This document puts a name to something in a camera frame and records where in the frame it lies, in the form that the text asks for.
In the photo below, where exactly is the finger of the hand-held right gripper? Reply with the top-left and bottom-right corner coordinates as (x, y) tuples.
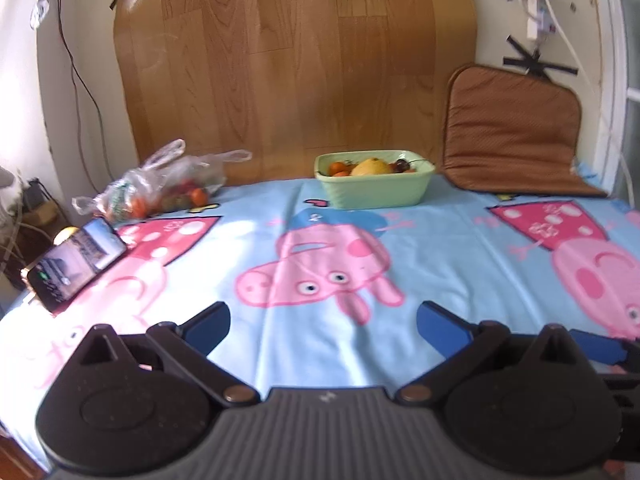
(570, 329), (640, 376)

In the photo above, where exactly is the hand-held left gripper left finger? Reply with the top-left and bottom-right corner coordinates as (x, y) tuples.
(75, 301), (261, 407)

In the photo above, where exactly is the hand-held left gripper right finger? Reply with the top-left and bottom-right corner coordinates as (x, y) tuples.
(395, 300), (588, 405)

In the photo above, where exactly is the green plastic basin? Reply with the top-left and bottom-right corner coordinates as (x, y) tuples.
(314, 149), (436, 210)

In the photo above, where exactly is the cartoon pig printed blanket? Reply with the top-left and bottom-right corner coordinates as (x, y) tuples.
(0, 160), (640, 476)

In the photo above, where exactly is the clear plastic bag of produce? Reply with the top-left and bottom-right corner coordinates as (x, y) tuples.
(72, 139), (253, 226)

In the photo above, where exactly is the smartphone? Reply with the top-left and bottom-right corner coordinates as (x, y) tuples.
(21, 217), (128, 316)

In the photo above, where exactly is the brown seat cushion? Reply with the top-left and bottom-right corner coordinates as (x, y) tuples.
(442, 63), (608, 198)

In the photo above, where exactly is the wood-grain vinyl sheet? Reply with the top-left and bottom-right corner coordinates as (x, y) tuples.
(112, 0), (478, 186)

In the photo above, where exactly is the black tape cross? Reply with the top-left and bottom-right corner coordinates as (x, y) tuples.
(502, 35), (579, 79)

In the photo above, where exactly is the white framed window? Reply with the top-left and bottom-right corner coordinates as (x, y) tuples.
(587, 0), (640, 201)

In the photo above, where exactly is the white power strip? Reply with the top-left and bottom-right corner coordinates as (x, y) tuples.
(507, 0), (558, 41)

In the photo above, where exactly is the thin dark wall cable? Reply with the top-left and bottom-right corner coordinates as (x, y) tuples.
(50, 0), (108, 196)

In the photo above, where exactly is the white power cable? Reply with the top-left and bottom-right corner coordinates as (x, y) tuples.
(542, 0), (638, 196)

